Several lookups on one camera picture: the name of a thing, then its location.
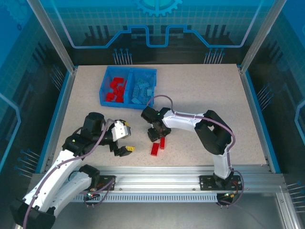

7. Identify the slotted white cable duct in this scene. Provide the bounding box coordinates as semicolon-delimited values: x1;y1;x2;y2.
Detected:
73;192;224;203

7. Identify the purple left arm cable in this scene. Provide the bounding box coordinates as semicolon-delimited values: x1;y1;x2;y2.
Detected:
22;118;119;229

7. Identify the aluminium frame post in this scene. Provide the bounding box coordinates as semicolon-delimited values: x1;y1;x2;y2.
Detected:
239;0;288;74
26;0;77;73

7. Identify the blue two-compartment plastic bin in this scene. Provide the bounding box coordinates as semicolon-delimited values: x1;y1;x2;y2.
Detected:
99;66;158;110

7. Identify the aluminium outer frame bar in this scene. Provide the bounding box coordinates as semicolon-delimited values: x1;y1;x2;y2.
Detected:
275;190;301;229

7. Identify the wide aluminium base rail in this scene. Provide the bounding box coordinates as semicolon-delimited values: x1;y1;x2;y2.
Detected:
30;164;290;195

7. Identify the blue table edge strip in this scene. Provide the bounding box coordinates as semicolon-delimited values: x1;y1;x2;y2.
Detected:
244;70;282;174
35;70;72;174

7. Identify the aluminium side rail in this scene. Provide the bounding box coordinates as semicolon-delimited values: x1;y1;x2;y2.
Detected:
237;64;274;174
39;66;78;174

